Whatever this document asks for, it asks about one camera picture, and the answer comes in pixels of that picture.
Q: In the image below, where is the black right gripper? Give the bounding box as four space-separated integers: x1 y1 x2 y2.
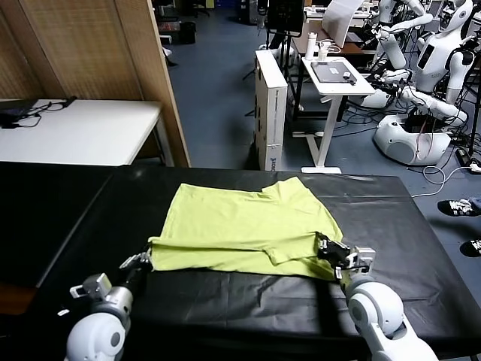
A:
315 232 352 270

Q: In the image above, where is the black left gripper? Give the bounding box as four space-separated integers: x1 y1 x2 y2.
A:
119 251 153 290

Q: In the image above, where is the lime green t-shirt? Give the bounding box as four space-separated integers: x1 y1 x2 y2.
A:
147 179 344 281

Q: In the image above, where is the white standing desk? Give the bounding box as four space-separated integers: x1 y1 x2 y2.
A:
292 56 377 175

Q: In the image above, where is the black white sneaker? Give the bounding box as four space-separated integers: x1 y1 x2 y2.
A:
459 238 481 259
437 198 481 217

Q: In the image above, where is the white folding table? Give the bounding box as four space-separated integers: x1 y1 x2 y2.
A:
0 99 176 168

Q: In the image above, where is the tall white cardboard box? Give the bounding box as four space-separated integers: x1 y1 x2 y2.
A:
254 50 289 172

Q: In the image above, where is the grey closed laptop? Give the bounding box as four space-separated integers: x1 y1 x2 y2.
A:
310 61 358 83

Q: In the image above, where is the black flat device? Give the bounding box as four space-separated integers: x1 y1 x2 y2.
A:
0 108 24 131

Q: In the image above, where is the brown wooden desk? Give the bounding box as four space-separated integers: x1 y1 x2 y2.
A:
292 18 380 57

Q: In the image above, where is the white bottle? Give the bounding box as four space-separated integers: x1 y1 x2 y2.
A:
304 32 318 61

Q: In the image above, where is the white humanoid robot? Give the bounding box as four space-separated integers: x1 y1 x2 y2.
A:
360 0 476 167

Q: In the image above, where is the wooden partition screen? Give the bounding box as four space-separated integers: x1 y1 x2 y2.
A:
0 0 192 168

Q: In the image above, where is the white curved board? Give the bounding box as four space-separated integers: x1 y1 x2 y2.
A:
322 0 365 47

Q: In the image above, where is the black monitor on stand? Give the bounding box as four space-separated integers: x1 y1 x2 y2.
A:
265 0 304 38

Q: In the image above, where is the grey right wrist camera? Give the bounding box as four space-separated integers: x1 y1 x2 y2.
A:
336 246 377 279

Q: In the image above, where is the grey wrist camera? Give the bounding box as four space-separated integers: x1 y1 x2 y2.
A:
336 246 377 279
69 273 113 302

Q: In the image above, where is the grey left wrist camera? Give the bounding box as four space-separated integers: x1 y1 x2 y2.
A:
69 273 113 302

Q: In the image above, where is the white floor cable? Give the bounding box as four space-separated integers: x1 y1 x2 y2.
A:
411 160 481 199

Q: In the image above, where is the black cable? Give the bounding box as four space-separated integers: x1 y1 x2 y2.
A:
14 96 78 129

